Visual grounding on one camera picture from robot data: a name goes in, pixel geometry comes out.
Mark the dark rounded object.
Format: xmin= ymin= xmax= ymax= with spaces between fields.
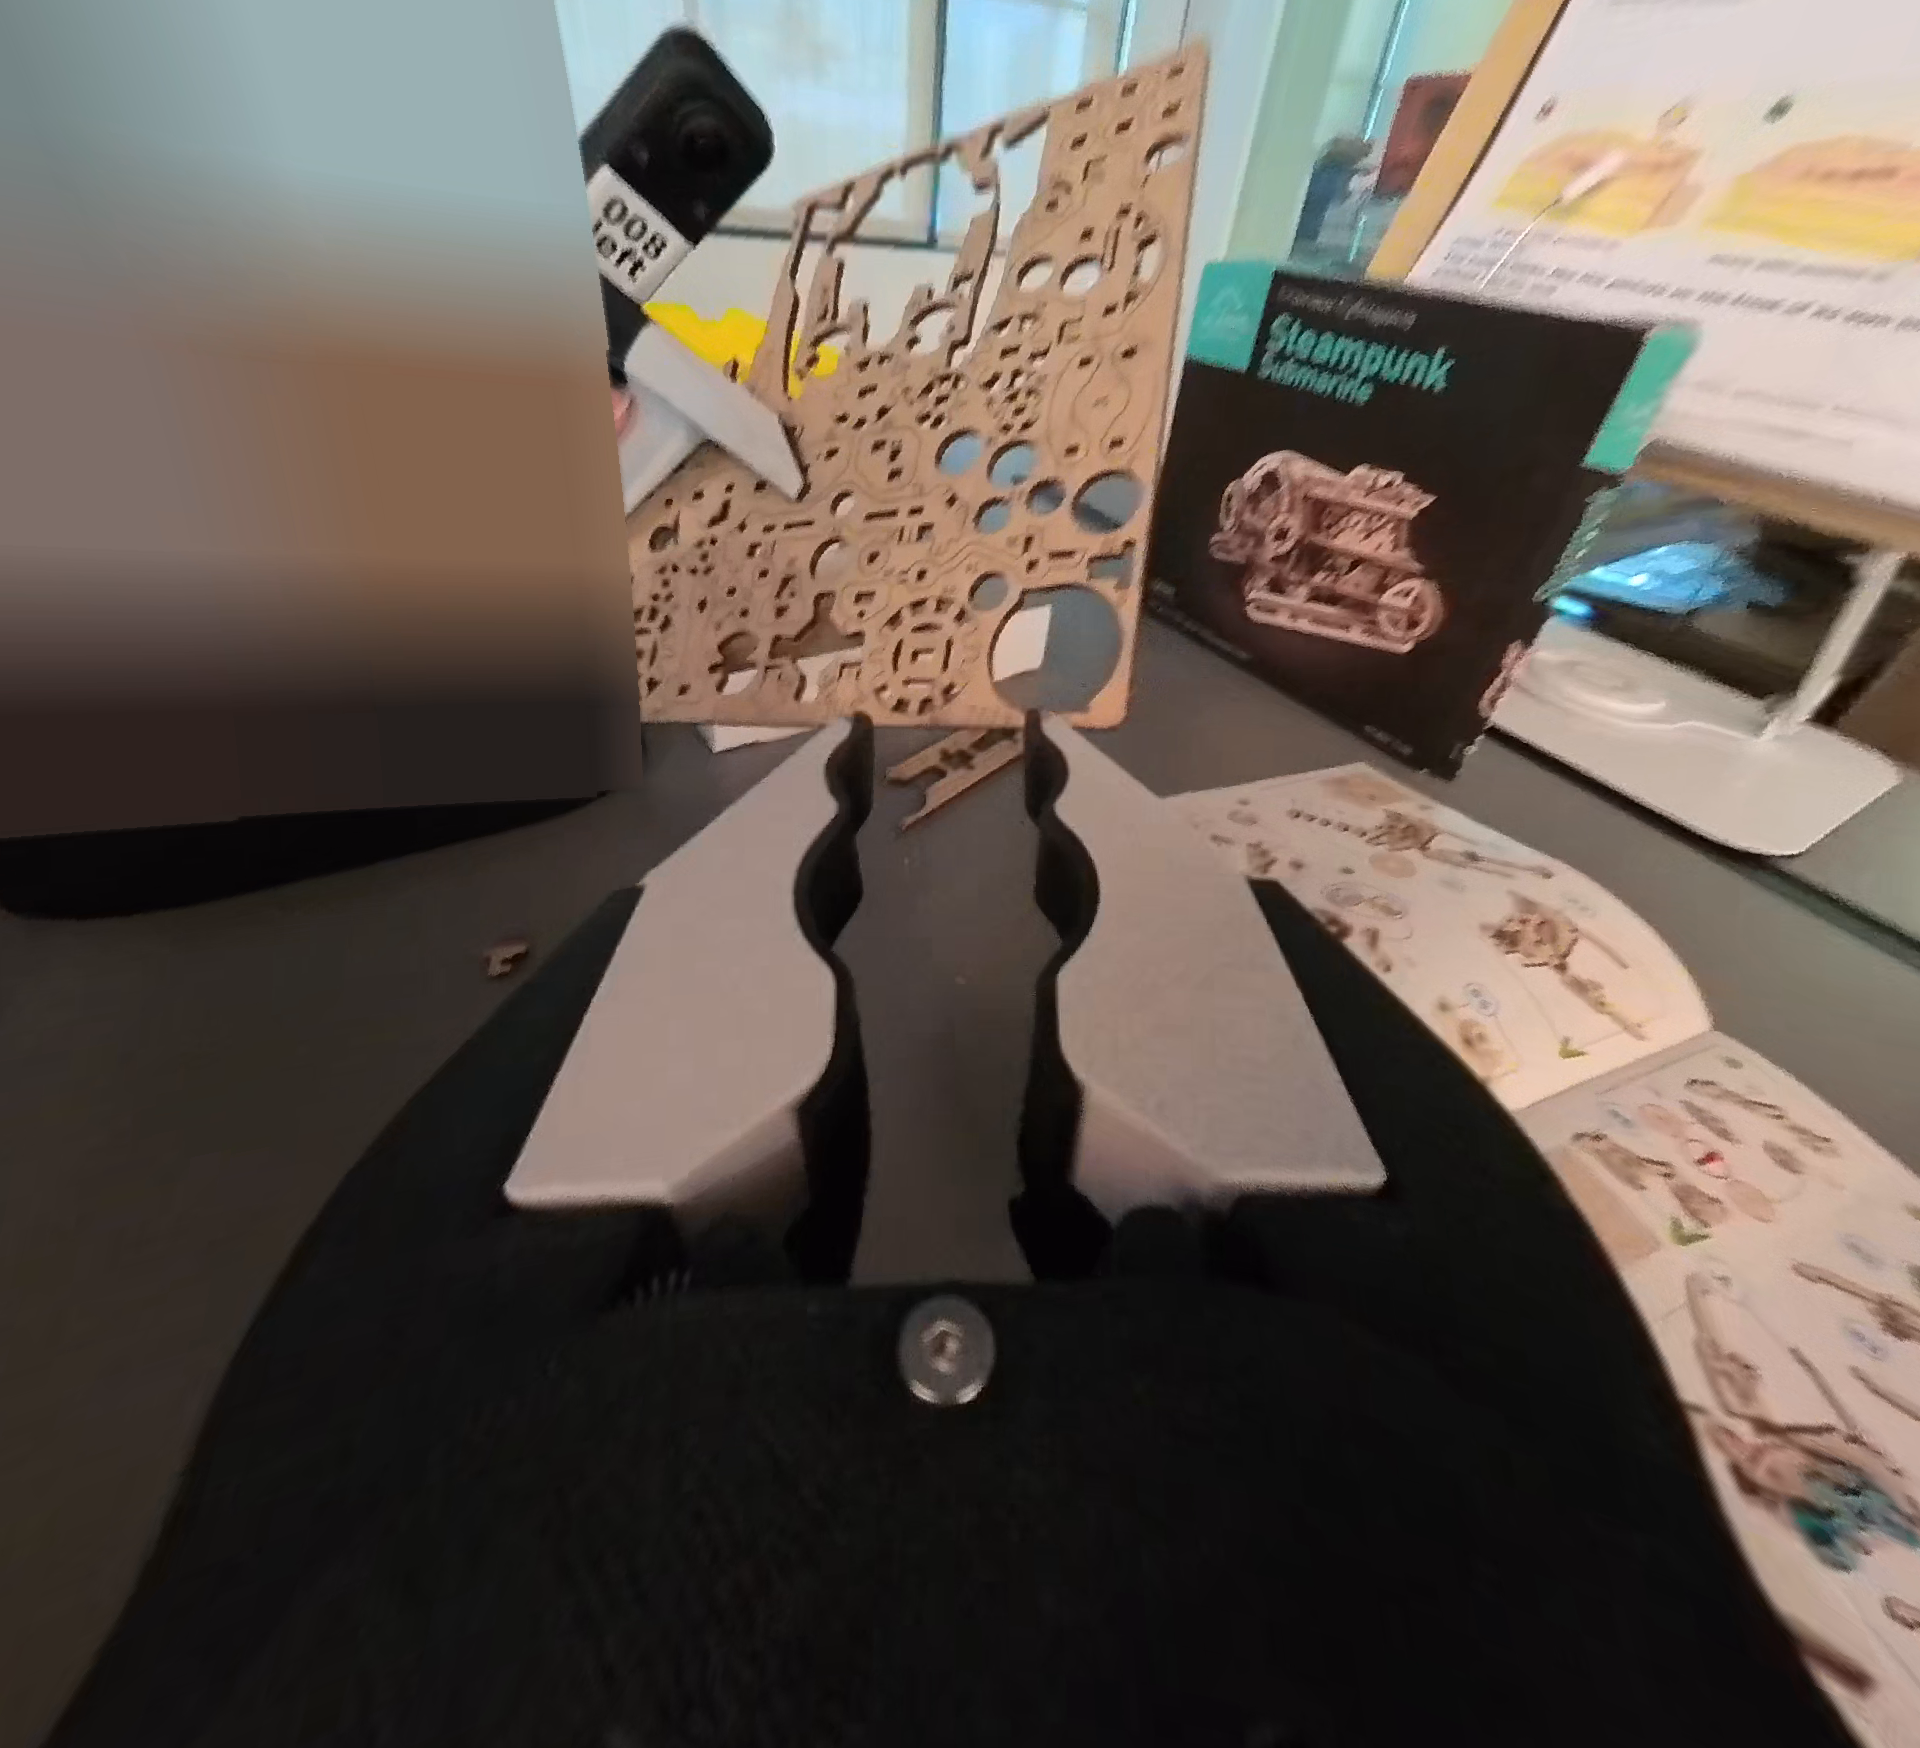
xmin=0 ymin=799 xmax=608 ymax=920

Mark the black model kit box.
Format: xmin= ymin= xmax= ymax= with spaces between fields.
xmin=1143 ymin=256 xmax=1696 ymax=782

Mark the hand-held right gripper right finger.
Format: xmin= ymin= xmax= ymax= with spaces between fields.
xmin=1011 ymin=710 xmax=1384 ymax=1282

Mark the large wooden parts sheet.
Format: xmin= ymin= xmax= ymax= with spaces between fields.
xmin=631 ymin=39 xmax=1211 ymax=732

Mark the large printed instruction page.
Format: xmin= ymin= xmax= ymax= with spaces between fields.
xmin=1372 ymin=0 xmax=1920 ymax=476

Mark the small wooden part strip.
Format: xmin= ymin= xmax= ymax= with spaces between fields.
xmin=889 ymin=730 xmax=1029 ymax=832

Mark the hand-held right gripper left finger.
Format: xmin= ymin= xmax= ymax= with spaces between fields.
xmin=505 ymin=712 xmax=878 ymax=1282

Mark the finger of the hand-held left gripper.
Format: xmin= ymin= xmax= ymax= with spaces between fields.
xmin=623 ymin=322 xmax=811 ymax=500
xmin=619 ymin=386 xmax=713 ymax=511

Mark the illustrated instruction booklet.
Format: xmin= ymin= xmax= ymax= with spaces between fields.
xmin=1163 ymin=766 xmax=1920 ymax=1748

